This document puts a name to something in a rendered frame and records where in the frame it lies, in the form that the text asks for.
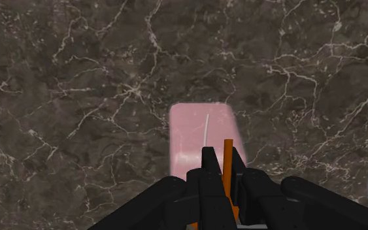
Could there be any orange pencil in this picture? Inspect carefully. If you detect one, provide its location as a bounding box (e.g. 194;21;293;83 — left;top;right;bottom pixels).
191;139;240;230

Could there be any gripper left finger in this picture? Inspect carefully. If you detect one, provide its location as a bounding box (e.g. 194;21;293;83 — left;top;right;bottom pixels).
88;146;237;230

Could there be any pink rectangular tray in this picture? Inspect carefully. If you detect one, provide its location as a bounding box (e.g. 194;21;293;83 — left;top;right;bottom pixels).
169;102;248;183

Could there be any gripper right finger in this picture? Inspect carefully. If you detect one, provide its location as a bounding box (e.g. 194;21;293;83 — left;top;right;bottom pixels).
231;147;368;230

